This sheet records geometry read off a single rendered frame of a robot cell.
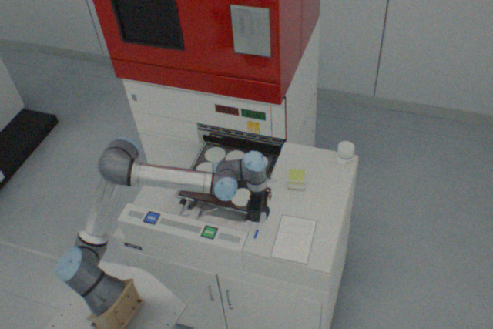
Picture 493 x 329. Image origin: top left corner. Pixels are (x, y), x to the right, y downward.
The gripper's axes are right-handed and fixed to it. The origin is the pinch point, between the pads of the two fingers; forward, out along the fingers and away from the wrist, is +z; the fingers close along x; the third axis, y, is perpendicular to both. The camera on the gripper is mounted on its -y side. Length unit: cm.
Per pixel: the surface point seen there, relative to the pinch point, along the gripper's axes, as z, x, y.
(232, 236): 2.3, 9.2, -8.1
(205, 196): 6.9, 29.9, 12.3
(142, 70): -35, 66, 44
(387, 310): 100, -55, 30
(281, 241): 1.8, -10.5, -5.6
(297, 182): -4.4, -10.6, 20.6
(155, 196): 14, 57, 12
